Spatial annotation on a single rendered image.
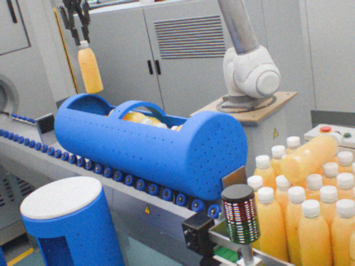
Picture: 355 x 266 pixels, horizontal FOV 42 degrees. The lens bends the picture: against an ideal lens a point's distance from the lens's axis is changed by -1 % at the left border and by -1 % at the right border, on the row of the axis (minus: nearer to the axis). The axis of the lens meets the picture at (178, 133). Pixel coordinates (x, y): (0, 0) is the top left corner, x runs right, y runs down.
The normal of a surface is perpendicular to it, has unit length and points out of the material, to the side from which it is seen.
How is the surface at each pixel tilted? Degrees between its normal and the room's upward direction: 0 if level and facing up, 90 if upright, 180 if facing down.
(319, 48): 90
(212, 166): 90
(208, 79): 90
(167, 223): 70
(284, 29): 90
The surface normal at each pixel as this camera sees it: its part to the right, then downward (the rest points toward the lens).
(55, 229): 0.01, 0.34
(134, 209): -0.76, 0.03
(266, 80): 0.28, 0.37
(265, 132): 0.74, 0.08
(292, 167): -0.72, 0.38
